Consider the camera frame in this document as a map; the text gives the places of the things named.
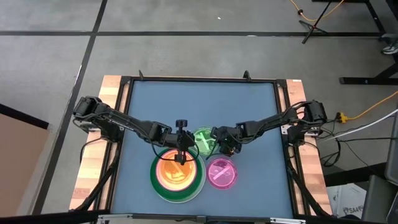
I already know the black desk frame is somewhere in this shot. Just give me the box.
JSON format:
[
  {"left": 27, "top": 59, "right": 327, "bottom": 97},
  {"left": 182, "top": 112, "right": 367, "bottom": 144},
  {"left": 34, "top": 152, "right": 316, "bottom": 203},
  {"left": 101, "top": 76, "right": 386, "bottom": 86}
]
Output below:
[{"left": 312, "top": 0, "right": 398, "bottom": 85}]

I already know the black cable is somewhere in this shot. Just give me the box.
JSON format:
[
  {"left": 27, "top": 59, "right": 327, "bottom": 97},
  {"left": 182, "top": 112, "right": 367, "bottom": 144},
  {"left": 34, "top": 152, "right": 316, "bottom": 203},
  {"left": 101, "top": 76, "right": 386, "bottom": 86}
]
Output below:
[
  {"left": 79, "top": 136, "right": 105, "bottom": 164},
  {"left": 318, "top": 136, "right": 398, "bottom": 169}
]

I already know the dark green plastic plate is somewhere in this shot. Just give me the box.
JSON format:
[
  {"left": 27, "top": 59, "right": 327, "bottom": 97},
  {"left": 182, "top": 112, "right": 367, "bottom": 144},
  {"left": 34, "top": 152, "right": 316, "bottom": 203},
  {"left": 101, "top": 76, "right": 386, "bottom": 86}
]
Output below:
[{"left": 150, "top": 146, "right": 203, "bottom": 202}]

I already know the person's shoe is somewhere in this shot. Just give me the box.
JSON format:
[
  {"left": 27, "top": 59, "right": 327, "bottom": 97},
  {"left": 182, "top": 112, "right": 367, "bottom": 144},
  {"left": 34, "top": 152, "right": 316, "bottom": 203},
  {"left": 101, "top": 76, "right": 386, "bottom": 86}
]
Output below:
[{"left": 381, "top": 33, "right": 398, "bottom": 55}]

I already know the black table frame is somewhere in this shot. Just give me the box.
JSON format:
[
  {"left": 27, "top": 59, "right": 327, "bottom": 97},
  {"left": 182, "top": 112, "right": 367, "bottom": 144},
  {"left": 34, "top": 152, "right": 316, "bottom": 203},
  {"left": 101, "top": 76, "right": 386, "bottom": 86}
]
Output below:
[{"left": 70, "top": 70, "right": 333, "bottom": 218}]

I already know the orange extension cable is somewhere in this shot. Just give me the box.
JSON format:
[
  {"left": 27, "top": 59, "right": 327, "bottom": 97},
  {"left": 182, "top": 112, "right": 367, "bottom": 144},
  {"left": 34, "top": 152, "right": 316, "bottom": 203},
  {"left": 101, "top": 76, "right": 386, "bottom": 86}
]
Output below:
[{"left": 289, "top": 0, "right": 345, "bottom": 22}]

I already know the small translucent green plate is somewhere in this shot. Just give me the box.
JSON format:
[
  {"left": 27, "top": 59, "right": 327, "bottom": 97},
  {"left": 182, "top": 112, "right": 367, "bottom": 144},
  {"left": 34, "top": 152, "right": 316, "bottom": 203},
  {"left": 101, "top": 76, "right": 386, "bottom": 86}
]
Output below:
[{"left": 192, "top": 126, "right": 220, "bottom": 156}]

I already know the silver mount bar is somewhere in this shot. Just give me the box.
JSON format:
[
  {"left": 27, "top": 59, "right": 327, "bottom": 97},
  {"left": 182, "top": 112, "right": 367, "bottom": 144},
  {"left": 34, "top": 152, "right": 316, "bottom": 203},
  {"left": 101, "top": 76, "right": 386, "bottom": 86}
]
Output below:
[{"left": 96, "top": 213, "right": 307, "bottom": 224}]

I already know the cream plastic plate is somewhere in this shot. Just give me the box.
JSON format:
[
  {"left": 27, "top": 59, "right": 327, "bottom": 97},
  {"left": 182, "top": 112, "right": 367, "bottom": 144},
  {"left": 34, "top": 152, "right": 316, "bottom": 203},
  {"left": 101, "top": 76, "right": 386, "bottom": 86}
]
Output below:
[{"left": 156, "top": 149, "right": 197, "bottom": 191}]

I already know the large green plate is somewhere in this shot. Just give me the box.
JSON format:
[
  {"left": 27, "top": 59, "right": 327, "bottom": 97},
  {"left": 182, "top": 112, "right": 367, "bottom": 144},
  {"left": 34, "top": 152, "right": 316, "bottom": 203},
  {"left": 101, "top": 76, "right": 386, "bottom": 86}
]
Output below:
[{"left": 150, "top": 147, "right": 206, "bottom": 204}]

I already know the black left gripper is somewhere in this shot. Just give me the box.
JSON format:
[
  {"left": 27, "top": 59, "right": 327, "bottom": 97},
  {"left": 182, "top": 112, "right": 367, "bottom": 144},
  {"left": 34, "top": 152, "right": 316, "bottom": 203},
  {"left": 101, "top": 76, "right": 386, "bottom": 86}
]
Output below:
[{"left": 161, "top": 119, "right": 197, "bottom": 166}]

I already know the small translucent pink plate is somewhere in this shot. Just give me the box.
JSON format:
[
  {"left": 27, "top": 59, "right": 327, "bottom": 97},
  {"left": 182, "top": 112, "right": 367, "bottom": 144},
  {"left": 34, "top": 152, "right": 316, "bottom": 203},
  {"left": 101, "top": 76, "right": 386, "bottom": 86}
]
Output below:
[{"left": 206, "top": 157, "right": 239, "bottom": 191}]

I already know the grey chair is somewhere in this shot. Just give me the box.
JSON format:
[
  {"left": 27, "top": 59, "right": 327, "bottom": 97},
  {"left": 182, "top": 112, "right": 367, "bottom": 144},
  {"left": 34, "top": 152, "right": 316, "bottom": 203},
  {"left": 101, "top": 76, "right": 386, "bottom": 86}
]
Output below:
[{"left": 361, "top": 174, "right": 398, "bottom": 223}]

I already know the dark grey panel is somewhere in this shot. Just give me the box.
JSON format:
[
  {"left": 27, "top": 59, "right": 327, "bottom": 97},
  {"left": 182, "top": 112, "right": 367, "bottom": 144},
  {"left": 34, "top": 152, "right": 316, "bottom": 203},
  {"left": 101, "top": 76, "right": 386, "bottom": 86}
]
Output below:
[{"left": 384, "top": 105, "right": 398, "bottom": 178}]

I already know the black tripod stand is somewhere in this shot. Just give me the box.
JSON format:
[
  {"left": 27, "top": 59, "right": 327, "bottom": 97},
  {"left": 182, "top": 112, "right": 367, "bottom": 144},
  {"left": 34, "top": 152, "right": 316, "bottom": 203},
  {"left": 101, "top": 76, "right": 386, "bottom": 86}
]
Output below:
[{"left": 298, "top": 0, "right": 335, "bottom": 44}]

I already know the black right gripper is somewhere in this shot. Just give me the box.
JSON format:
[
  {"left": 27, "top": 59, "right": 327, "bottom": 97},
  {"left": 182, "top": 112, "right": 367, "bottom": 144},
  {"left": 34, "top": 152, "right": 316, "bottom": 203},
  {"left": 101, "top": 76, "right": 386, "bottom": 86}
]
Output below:
[{"left": 210, "top": 126, "right": 242, "bottom": 156}]

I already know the white cable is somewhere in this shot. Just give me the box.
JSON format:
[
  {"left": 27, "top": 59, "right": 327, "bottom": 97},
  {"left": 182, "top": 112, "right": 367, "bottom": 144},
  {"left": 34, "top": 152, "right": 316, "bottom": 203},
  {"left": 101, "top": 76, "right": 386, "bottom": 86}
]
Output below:
[{"left": 323, "top": 108, "right": 398, "bottom": 141}]

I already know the brown board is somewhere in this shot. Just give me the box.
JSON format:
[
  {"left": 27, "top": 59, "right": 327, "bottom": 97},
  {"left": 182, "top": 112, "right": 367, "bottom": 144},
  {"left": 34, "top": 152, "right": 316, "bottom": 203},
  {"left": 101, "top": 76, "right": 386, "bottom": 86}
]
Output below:
[{"left": 0, "top": 104, "right": 50, "bottom": 218}]

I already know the blue table mat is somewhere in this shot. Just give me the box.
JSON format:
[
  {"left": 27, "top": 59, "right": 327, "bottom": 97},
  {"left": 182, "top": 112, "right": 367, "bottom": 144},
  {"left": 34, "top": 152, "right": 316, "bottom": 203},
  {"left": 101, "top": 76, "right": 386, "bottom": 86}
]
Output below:
[{"left": 111, "top": 80, "right": 295, "bottom": 218}]

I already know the white cardboard box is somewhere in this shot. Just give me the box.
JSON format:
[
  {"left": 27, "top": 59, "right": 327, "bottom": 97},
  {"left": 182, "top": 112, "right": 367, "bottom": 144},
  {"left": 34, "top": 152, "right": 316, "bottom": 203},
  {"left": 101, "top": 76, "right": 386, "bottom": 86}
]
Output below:
[{"left": 326, "top": 182, "right": 369, "bottom": 218}]

